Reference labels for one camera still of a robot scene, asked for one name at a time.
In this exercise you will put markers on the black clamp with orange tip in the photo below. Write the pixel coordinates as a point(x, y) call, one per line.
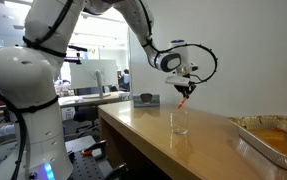
point(96, 147)

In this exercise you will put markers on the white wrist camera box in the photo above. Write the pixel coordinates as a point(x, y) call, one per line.
point(176, 80)

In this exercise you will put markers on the seated person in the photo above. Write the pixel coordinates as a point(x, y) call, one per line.
point(125, 79)

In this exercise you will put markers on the white storage box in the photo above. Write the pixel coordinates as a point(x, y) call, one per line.
point(68, 113)

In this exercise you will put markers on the black camera on mount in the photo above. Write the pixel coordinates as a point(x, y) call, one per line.
point(77, 48)

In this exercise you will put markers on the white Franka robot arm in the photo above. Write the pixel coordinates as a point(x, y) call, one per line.
point(23, 76)

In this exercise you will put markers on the white computer monitor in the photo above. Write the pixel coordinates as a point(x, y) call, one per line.
point(83, 75)

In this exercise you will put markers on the aluminium foil tray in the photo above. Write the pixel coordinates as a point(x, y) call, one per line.
point(249, 123)

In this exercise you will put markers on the clear glass cup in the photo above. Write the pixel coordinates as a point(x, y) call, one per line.
point(179, 128)

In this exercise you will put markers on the white monitor stand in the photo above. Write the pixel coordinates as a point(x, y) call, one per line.
point(99, 85)

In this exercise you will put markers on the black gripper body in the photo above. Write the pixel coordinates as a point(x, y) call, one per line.
point(187, 88)

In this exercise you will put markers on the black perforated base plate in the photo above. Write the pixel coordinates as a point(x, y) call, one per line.
point(84, 166)

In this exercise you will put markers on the orange pen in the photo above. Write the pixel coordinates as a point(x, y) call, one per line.
point(182, 103)

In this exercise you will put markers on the small grey box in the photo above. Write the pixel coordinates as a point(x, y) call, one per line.
point(154, 101)

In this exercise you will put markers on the light wooden office desk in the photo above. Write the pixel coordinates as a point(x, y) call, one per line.
point(93, 99)

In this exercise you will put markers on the black office chair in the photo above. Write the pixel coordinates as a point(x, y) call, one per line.
point(86, 115)

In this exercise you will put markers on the black bowl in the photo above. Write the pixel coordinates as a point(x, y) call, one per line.
point(146, 97)

